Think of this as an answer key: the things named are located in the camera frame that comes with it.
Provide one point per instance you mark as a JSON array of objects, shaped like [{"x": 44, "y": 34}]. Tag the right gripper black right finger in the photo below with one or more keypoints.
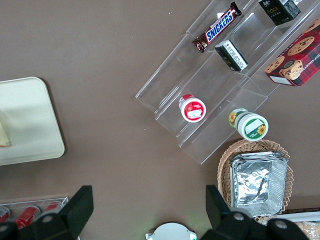
[{"x": 225, "y": 222}]

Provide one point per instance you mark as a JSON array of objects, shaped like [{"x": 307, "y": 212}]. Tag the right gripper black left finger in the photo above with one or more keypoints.
[{"x": 75, "y": 215}]

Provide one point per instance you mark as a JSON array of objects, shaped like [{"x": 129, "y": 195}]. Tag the triangular sandwich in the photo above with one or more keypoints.
[{"x": 3, "y": 135}]

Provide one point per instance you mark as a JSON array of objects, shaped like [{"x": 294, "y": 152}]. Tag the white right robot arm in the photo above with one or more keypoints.
[{"x": 172, "y": 232}]

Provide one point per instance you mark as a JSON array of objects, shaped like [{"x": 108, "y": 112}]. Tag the light wicker basket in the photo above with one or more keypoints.
[{"x": 223, "y": 175}]

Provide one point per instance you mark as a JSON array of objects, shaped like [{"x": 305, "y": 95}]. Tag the aluminium foil tray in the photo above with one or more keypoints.
[{"x": 257, "y": 185}]

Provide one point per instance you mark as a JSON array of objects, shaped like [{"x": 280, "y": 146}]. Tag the beige plastic serving tray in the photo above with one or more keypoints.
[{"x": 30, "y": 120}]

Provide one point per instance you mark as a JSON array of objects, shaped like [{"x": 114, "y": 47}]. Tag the clear acrylic bottle rack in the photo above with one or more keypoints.
[{"x": 64, "y": 201}]

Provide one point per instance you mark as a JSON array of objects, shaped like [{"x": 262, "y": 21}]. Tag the red cola bottle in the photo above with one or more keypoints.
[
  {"x": 51, "y": 208},
  {"x": 27, "y": 215},
  {"x": 3, "y": 215}
]

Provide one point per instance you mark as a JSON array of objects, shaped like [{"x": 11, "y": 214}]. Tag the white rectangular snack bin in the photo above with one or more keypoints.
[{"x": 307, "y": 217}]

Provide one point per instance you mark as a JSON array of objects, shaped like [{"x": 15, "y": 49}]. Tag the clear bag of crackers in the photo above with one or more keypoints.
[{"x": 312, "y": 230}]

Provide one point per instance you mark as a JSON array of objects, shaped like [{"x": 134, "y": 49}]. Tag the green lid yogurt cup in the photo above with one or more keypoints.
[{"x": 252, "y": 127}]

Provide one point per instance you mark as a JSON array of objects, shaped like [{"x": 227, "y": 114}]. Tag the red lid yogurt cup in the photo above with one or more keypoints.
[{"x": 193, "y": 111}]

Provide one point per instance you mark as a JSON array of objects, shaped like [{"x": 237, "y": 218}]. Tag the clear acrylic stepped stand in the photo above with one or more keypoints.
[{"x": 172, "y": 82}]

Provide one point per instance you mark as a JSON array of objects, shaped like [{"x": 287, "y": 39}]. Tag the small black carton box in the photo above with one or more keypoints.
[
  {"x": 231, "y": 56},
  {"x": 277, "y": 12}
]

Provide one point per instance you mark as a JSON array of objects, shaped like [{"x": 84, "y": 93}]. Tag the red tartan cookie box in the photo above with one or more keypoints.
[{"x": 297, "y": 62}]

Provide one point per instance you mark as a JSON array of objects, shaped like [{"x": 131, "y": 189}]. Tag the Snickers chocolate bar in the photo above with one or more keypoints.
[{"x": 220, "y": 27}]

